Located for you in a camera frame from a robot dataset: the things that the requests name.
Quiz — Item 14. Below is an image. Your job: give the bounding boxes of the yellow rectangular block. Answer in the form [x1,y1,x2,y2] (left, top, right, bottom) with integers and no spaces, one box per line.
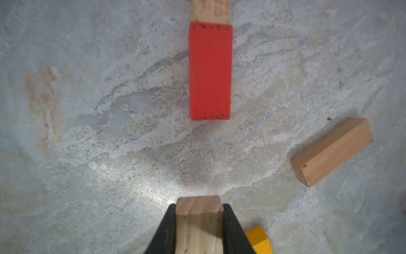
[245,226,273,254]

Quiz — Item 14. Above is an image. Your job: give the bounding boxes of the red rectangular block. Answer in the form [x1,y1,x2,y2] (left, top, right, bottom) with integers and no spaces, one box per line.
[189,21,233,121]

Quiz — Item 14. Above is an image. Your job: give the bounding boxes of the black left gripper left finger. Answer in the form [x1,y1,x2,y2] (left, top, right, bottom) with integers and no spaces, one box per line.
[144,204,176,254]

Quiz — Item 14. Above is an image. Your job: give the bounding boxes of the small grooved wooden block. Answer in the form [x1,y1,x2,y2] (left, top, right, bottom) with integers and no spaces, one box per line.
[176,195,224,254]

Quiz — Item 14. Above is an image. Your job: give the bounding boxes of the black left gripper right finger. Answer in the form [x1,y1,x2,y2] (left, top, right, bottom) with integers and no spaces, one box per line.
[223,204,255,254]

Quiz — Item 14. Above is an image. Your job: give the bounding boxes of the plain wooden block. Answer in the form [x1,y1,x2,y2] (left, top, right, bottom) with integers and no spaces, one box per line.
[290,117,374,187]

